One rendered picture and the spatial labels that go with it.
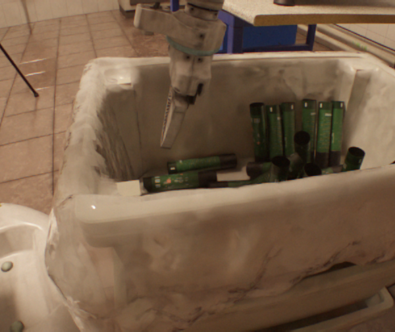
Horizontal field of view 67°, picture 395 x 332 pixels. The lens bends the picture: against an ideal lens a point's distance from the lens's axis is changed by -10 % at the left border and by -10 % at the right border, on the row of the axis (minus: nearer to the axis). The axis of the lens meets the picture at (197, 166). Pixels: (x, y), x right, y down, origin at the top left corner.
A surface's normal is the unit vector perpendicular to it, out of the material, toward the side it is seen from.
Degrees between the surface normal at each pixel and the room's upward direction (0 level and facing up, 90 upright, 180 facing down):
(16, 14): 90
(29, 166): 0
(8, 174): 0
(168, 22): 86
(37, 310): 0
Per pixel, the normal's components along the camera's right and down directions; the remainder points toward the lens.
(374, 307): 0.00, -0.78
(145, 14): 0.15, 0.62
